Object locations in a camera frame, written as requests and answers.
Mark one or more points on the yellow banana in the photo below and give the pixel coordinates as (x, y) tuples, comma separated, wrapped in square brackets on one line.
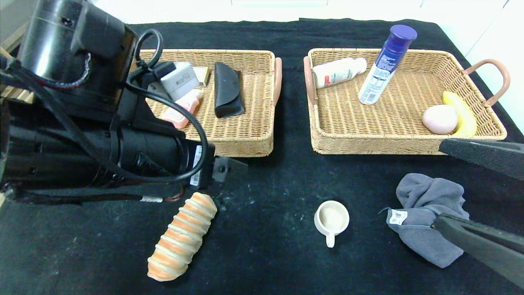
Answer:
[(464, 116)]

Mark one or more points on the cream ceramic mug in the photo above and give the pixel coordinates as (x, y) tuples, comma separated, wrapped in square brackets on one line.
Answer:
[(331, 219)]

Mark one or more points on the white counter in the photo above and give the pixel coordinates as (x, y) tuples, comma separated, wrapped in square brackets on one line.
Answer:
[(327, 10)]

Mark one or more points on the striped orange bread roll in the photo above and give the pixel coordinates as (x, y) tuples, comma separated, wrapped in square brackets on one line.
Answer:
[(182, 237)]

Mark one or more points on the grey towel with tag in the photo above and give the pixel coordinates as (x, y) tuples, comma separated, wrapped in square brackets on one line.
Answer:
[(425, 196)]

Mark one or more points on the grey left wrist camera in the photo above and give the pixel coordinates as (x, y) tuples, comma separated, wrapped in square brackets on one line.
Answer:
[(180, 82)]

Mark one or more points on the spray can with blue cap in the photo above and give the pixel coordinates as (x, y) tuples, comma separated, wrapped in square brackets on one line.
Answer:
[(378, 78)]

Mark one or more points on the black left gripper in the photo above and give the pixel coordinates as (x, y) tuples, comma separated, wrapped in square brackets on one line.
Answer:
[(202, 165)]

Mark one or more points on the black glasses case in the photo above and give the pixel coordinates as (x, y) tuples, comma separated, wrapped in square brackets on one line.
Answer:
[(227, 90)]

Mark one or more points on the small gold card box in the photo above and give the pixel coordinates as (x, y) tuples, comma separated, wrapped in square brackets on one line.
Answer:
[(204, 76)]

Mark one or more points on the white plastic bottle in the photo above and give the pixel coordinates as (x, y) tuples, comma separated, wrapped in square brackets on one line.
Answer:
[(337, 73)]

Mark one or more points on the pink detergent bottle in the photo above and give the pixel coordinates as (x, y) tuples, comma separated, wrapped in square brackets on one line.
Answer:
[(182, 114)]

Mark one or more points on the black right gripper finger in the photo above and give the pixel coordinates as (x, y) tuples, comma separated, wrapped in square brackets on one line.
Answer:
[(483, 246), (487, 155)]

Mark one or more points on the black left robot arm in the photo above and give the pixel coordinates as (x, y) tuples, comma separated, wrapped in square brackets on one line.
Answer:
[(61, 143)]

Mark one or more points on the pink peach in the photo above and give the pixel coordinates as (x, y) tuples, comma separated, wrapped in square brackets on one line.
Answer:
[(439, 119)]

